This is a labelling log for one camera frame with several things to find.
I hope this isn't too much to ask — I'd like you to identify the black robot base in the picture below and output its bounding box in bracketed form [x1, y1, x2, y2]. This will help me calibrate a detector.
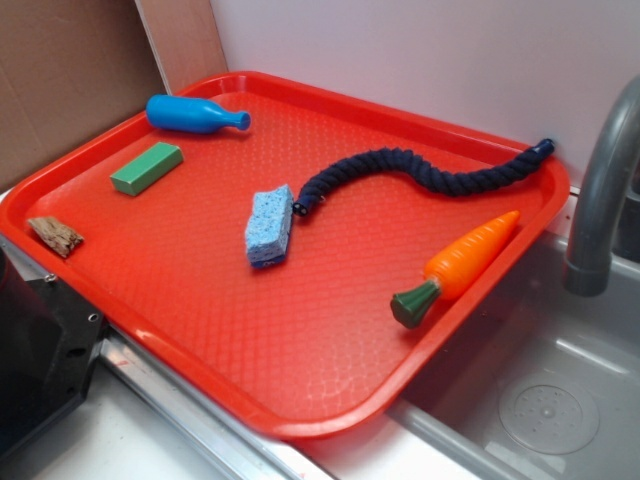
[1, 253, 106, 461]

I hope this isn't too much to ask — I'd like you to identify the blue plastic bottle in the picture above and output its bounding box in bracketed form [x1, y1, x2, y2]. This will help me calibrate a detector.
[145, 95, 251, 134]

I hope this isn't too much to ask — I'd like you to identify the red plastic tray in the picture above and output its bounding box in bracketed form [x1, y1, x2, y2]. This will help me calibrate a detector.
[1, 72, 570, 439]

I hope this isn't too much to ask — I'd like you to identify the blue sponge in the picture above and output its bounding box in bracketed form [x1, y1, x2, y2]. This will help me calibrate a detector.
[245, 185, 293, 268]

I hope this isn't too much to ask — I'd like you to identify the orange toy carrot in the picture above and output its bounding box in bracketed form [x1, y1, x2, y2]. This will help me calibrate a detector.
[390, 210, 520, 329]

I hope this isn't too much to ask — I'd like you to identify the green wooden block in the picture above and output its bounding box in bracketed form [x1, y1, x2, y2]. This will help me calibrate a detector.
[110, 142, 184, 196]

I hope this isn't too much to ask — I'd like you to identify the brown wood piece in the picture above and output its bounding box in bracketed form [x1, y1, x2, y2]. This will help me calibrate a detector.
[27, 216, 84, 258]

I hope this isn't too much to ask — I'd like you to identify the grey sink faucet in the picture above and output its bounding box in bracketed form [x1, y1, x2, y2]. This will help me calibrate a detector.
[563, 77, 639, 297]

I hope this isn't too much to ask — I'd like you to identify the grey toy sink basin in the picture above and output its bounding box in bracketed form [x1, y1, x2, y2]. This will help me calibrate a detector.
[389, 197, 639, 479]

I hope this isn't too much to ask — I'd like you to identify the brown cardboard panel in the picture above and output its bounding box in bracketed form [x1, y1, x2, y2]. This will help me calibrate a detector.
[1, 1, 227, 190]

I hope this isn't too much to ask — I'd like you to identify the dark blue twisted rope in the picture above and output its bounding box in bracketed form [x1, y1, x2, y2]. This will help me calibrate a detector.
[294, 138, 557, 220]

